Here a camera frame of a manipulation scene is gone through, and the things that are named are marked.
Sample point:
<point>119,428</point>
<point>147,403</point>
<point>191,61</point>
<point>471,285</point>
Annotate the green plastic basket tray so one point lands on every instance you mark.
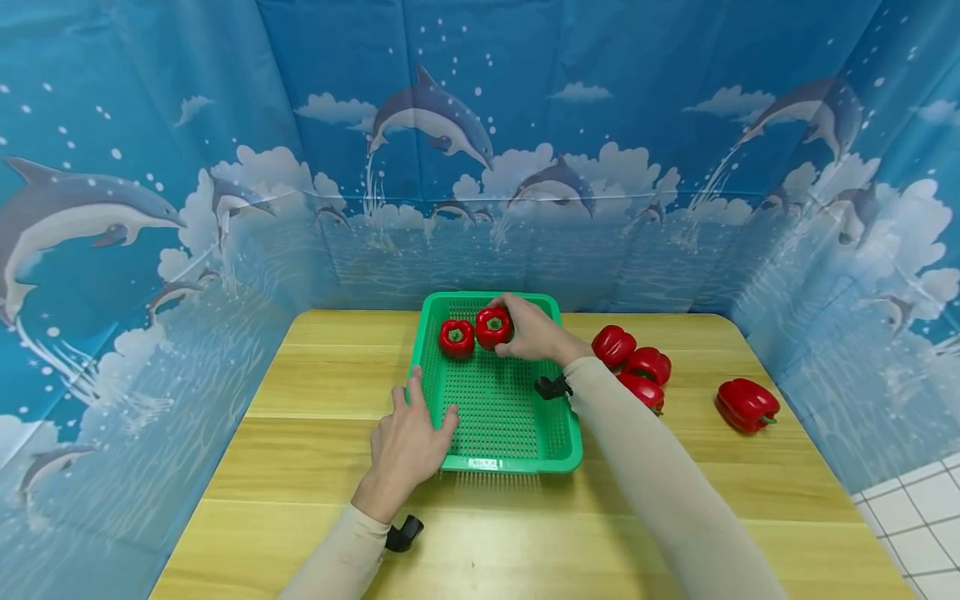
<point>499,412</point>

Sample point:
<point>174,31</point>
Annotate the red bell pepper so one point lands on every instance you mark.
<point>643,392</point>
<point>613,345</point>
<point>492,327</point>
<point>745,404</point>
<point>651,364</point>
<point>457,339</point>

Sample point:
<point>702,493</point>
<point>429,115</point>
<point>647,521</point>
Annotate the person's left forearm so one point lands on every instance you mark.
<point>337,554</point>

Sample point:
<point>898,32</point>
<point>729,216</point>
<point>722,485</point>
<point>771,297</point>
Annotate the person's left hand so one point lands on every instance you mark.
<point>403,454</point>

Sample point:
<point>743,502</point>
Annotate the person's right hand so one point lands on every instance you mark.
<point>540,333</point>

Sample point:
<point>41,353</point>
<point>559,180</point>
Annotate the black wrist band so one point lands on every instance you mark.
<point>403,533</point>
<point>553,387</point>

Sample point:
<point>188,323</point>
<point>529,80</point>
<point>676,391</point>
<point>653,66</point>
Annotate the person's right forearm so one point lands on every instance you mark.
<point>660,483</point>

